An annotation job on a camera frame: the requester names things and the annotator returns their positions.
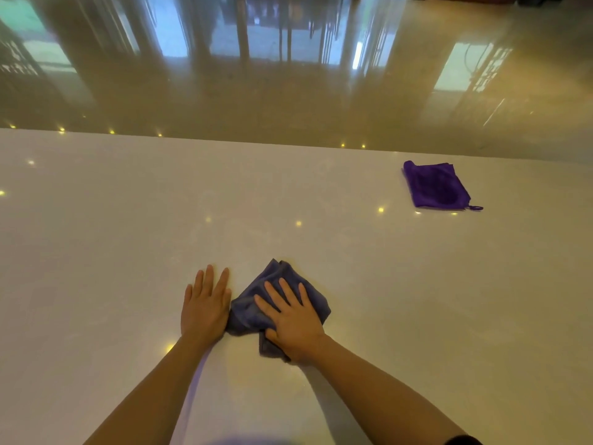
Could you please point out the person's left forearm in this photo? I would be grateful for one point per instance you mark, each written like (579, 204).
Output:
(153, 393)

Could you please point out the person's right forearm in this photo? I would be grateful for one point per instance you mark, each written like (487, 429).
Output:
(375, 393)

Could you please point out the person's left thumb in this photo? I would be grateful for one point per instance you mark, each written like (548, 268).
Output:
(227, 302)

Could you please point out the person's right middle finger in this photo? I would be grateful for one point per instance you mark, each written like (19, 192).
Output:
(276, 295)

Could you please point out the person's left hand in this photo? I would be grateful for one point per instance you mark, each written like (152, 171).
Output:
(204, 315)

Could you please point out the person's left little finger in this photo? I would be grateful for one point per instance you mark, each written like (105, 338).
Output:
(187, 295)

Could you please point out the purple microfibre cloth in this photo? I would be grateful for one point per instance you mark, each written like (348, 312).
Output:
(435, 187)

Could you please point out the person's right hand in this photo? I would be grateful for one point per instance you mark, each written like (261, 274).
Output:
(296, 329)

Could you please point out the grey-blue microfibre cloth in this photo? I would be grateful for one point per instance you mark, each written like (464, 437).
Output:
(252, 310)

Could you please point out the person's left middle finger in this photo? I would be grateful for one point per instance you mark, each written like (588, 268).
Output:
(209, 279)

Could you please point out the black sleeve cuff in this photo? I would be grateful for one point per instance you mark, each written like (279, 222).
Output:
(463, 441)

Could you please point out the person's right little finger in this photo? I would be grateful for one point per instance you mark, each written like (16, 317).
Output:
(305, 295)

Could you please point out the person's right thumb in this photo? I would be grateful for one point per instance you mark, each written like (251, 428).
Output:
(273, 337)

